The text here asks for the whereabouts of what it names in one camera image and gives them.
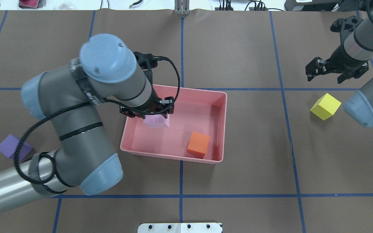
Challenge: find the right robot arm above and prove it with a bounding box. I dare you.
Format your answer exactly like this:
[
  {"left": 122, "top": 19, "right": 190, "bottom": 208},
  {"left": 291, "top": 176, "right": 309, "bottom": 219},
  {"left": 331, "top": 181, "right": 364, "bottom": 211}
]
[{"left": 305, "top": 0, "right": 373, "bottom": 128}]

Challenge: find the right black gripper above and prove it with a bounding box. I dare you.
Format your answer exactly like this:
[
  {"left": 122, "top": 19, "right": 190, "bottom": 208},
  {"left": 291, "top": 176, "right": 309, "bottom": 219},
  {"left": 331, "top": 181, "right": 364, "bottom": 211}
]
[{"left": 305, "top": 47, "right": 369, "bottom": 82}]

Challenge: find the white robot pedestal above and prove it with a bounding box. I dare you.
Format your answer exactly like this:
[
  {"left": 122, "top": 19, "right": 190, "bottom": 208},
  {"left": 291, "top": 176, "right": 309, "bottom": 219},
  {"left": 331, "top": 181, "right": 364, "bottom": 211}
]
[{"left": 137, "top": 222, "right": 223, "bottom": 233}]

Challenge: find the pink foam block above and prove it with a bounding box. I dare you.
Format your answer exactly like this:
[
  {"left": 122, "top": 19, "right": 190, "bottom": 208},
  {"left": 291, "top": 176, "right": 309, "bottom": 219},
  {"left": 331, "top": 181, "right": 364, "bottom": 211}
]
[{"left": 143, "top": 115, "right": 170, "bottom": 128}]

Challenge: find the black power adapter box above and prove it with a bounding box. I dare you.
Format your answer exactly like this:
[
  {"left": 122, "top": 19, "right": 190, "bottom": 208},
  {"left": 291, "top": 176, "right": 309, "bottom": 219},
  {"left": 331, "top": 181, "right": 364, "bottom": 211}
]
[{"left": 284, "top": 0, "right": 339, "bottom": 12}]

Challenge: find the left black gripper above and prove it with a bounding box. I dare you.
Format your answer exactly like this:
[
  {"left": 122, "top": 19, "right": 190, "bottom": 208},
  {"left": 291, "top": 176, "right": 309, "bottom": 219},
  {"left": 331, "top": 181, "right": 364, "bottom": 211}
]
[{"left": 119, "top": 94, "right": 175, "bottom": 119}]

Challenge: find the purple foam block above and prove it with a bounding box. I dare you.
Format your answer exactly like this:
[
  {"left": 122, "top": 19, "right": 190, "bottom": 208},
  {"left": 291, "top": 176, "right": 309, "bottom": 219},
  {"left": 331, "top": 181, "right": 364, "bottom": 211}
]
[{"left": 0, "top": 134, "right": 33, "bottom": 161}]

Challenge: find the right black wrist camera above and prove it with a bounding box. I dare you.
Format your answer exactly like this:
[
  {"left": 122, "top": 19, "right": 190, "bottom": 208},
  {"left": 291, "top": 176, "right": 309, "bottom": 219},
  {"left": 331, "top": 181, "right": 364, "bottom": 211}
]
[{"left": 330, "top": 15, "right": 363, "bottom": 44}]

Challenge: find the pink plastic bin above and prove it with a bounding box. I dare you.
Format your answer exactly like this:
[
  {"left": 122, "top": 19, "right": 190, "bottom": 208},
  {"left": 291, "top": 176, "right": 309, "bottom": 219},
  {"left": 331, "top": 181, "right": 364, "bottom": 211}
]
[{"left": 120, "top": 88, "right": 227, "bottom": 164}]

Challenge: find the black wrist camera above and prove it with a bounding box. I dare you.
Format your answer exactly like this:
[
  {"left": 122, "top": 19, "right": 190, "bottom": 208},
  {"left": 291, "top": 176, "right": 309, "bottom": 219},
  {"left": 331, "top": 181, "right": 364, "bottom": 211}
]
[
  {"left": 133, "top": 51, "right": 157, "bottom": 84},
  {"left": 330, "top": 15, "right": 363, "bottom": 44}
]

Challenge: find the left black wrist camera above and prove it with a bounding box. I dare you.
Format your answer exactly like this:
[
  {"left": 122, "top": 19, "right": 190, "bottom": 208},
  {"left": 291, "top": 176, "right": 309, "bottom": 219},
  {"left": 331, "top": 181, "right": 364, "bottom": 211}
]
[{"left": 133, "top": 51, "right": 157, "bottom": 84}]

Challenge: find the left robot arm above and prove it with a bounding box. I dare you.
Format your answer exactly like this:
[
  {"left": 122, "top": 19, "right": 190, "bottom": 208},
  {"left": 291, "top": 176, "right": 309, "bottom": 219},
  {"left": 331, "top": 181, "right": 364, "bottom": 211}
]
[{"left": 0, "top": 34, "right": 177, "bottom": 214}]

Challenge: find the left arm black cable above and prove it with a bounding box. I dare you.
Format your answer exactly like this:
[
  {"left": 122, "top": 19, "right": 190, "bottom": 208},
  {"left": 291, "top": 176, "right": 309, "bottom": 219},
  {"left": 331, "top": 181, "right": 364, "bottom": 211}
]
[{"left": 14, "top": 56, "right": 181, "bottom": 185}]

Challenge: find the grey pink cloth pouch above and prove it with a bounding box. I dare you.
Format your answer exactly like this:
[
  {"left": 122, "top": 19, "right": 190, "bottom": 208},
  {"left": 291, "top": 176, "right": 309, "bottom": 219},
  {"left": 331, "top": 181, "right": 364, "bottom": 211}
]
[{"left": 18, "top": 0, "right": 46, "bottom": 9}]

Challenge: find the yellow foam block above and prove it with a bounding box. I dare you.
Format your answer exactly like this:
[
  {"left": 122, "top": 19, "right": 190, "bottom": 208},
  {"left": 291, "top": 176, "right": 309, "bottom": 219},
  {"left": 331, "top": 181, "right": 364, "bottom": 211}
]
[{"left": 310, "top": 93, "right": 342, "bottom": 121}]

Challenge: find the orange foam block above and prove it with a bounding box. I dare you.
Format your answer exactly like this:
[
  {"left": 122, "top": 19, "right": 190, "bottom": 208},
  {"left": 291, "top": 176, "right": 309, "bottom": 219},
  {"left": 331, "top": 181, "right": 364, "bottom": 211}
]
[{"left": 186, "top": 132, "right": 211, "bottom": 158}]

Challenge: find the aluminium frame post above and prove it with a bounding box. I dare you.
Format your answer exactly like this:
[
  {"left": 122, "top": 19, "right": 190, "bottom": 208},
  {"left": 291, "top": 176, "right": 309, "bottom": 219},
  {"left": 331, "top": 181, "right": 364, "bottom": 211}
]
[{"left": 174, "top": 0, "right": 190, "bottom": 16}]

